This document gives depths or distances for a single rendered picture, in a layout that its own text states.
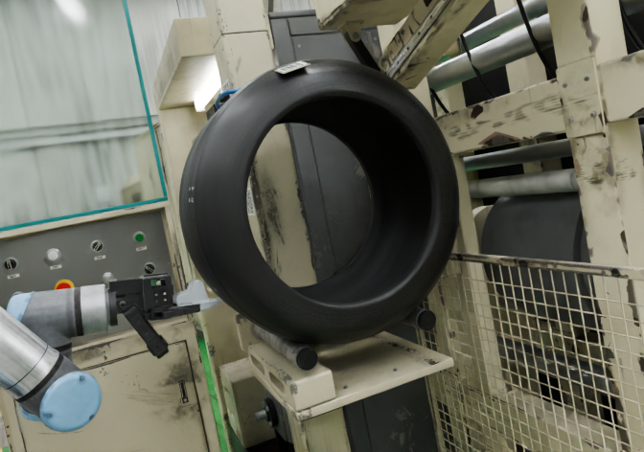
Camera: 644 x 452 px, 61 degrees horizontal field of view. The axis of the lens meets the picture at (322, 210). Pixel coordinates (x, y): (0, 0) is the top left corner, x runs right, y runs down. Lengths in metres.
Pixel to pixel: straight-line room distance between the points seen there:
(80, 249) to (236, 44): 0.76
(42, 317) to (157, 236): 0.73
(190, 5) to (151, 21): 0.87
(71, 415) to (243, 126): 0.56
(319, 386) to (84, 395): 0.43
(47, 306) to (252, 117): 0.50
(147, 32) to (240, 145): 10.26
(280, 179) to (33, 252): 0.75
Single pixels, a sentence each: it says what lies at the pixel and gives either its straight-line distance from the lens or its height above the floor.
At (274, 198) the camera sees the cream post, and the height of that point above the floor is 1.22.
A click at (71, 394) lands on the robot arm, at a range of 0.96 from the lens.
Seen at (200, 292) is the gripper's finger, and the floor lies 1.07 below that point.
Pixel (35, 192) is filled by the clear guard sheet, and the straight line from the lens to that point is 1.74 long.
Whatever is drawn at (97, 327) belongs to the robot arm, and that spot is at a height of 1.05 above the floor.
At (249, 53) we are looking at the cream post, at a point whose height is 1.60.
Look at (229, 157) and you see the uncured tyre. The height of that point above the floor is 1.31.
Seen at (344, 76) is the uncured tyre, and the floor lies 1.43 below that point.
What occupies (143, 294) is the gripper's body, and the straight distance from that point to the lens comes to 1.10.
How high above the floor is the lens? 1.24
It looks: 3 degrees down
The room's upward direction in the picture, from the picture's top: 11 degrees counter-clockwise
